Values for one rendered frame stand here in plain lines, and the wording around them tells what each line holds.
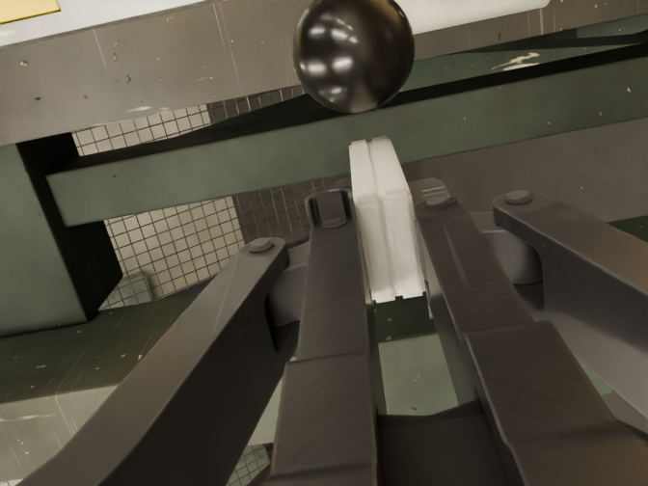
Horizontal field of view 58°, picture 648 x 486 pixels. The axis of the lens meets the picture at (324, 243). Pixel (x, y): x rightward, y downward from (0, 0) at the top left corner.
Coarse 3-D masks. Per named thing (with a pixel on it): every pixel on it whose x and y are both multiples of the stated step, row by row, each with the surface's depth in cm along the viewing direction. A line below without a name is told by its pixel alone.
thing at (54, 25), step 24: (72, 0) 27; (96, 0) 27; (120, 0) 27; (144, 0) 27; (168, 0) 27; (192, 0) 27; (216, 0) 28; (24, 24) 28; (48, 24) 28; (72, 24) 28; (96, 24) 28; (0, 48) 30
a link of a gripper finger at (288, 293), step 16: (304, 256) 14; (288, 272) 14; (304, 272) 14; (272, 288) 14; (288, 288) 14; (368, 288) 15; (272, 304) 14; (288, 304) 14; (272, 320) 14; (288, 320) 14
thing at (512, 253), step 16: (416, 192) 17; (432, 192) 17; (448, 192) 17; (480, 224) 14; (496, 240) 14; (512, 240) 13; (496, 256) 14; (512, 256) 14; (528, 256) 14; (512, 272) 14; (528, 272) 14
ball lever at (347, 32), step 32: (320, 0) 17; (352, 0) 16; (384, 0) 17; (320, 32) 17; (352, 32) 16; (384, 32) 16; (320, 64) 17; (352, 64) 17; (384, 64) 17; (320, 96) 18; (352, 96) 17; (384, 96) 18
